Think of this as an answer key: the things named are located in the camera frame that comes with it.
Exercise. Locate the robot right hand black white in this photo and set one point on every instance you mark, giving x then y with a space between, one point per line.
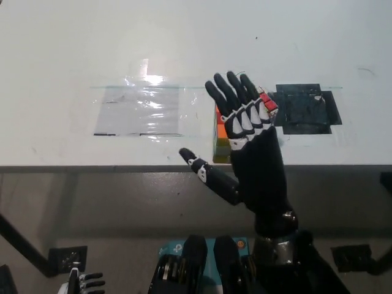
260 171

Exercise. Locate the robot left hand black white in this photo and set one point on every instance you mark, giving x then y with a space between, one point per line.
87 283

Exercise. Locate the large orange red puzzle cube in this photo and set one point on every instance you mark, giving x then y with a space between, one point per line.
221 144

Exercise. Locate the black metal table leg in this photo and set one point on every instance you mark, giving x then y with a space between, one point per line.
21 243

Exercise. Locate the black flat floor object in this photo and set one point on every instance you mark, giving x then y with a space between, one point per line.
6 280

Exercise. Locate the clear plastic sheet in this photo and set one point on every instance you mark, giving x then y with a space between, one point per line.
134 111

